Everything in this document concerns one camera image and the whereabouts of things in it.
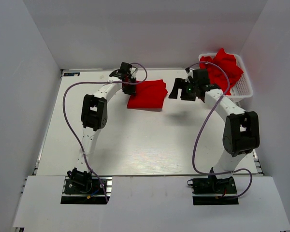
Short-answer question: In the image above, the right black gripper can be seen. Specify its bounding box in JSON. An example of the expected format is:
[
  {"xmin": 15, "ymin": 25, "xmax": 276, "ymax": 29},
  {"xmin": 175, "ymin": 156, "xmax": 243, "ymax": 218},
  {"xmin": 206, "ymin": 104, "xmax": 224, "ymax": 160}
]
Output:
[{"xmin": 169, "ymin": 78, "xmax": 199, "ymax": 102}]

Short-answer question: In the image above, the red t shirt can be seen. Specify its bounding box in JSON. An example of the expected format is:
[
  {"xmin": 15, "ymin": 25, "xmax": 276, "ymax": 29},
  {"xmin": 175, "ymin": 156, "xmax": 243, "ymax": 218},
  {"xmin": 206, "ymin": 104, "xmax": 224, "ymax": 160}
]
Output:
[{"xmin": 127, "ymin": 79, "xmax": 168, "ymax": 110}]

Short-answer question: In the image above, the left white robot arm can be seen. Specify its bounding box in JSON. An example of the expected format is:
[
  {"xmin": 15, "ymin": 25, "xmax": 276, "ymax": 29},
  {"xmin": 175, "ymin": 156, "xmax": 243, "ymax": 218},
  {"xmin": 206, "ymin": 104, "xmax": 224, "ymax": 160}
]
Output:
[{"xmin": 62, "ymin": 62, "xmax": 139, "ymax": 178}]

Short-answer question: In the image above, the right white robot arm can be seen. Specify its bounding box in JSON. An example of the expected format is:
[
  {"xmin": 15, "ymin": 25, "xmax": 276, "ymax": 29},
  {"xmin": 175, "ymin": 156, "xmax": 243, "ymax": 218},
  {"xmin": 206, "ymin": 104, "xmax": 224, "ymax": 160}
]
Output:
[{"xmin": 169, "ymin": 68, "xmax": 260, "ymax": 193}]

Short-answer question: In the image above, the red shirts pile in basket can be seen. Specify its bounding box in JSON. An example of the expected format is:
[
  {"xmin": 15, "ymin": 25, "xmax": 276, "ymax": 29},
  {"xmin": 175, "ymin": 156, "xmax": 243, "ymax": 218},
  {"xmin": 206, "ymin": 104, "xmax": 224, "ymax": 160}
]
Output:
[{"xmin": 199, "ymin": 47, "xmax": 245, "ymax": 96}]

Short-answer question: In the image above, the white plastic basket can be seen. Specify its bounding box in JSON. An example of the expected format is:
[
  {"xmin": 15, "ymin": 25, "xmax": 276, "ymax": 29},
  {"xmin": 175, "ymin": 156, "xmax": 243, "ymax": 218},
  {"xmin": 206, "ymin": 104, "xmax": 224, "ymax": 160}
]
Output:
[{"xmin": 198, "ymin": 52, "xmax": 254, "ymax": 99}]

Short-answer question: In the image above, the blue label sticker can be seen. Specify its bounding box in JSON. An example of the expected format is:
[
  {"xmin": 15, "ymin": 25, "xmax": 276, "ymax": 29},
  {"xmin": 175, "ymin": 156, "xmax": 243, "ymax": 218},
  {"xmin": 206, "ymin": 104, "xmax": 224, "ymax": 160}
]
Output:
[{"xmin": 63, "ymin": 72, "xmax": 80, "ymax": 77}]

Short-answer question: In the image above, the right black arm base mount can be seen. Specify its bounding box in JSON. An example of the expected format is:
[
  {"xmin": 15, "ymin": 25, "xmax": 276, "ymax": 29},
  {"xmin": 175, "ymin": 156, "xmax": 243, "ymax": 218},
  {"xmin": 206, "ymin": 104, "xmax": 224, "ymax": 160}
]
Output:
[{"xmin": 187, "ymin": 169, "xmax": 239, "ymax": 206}]

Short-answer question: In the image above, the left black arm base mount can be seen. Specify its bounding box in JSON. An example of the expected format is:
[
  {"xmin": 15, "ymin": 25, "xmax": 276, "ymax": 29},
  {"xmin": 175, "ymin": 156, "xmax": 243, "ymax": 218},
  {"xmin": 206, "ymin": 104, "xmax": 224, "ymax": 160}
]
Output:
[{"xmin": 60, "ymin": 168, "xmax": 113, "ymax": 205}]

